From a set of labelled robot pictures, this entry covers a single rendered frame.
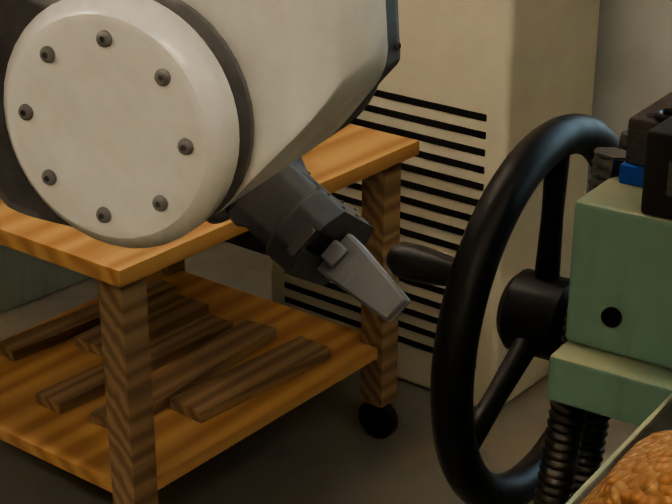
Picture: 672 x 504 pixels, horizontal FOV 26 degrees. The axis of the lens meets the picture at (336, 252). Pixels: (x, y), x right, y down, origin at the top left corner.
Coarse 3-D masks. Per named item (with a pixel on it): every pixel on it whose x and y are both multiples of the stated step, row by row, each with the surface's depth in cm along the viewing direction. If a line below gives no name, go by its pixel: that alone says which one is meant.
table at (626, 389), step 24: (552, 360) 85; (576, 360) 84; (600, 360) 84; (624, 360) 84; (552, 384) 85; (576, 384) 84; (600, 384) 83; (624, 384) 82; (648, 384) 82; (600, 408) 84; (624, 408) 83; (648, 408) 82; (648, 432) 70; (600, 480) 66
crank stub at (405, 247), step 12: (396, 252) 96; (408, 252) 95; (420, 252) 95; (432, 252) 95; (396, 264) 96; (408, 264) 95; (420, 264) 95; (432, 264) 94; (444, 264) 94; (408, 276) 96; (420, 276) 95; (432, 276) 95; (444, 276) 94
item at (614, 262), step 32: (608, 192) 84; (640, 192) 84; (576, 224) 83; (608, 224) 82; (640, 224) 81; (576, 256) 84; (608, 256) 83; (640, 256) 81; (576, 288) 84; (608, 288) 83; (640, 288) 82; (576, 320) 85; (608, 320) 83; (640, 320) 83; (640, 352) 83
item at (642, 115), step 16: (640, 112) 85; (640, 128) 83; (656, 128) 79; (640, 144) 84; (656, 144) 79; (640, 160) 84; (656, 160) 79; (624, 176) 85; (640, 176) 84; (656, 176) 79; (656, 192) 80; (656, 208) 80
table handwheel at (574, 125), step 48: (528, 144) 95; (576, 144) 98; (528, 192) 93; (480, 240) 91; (480, 288) 91; (528, 288) 102; (528, 336) 101; (432, 384) 93; (432, 432) 95; (480, 432) 97; (480, 480) 97; (528, 480) 105
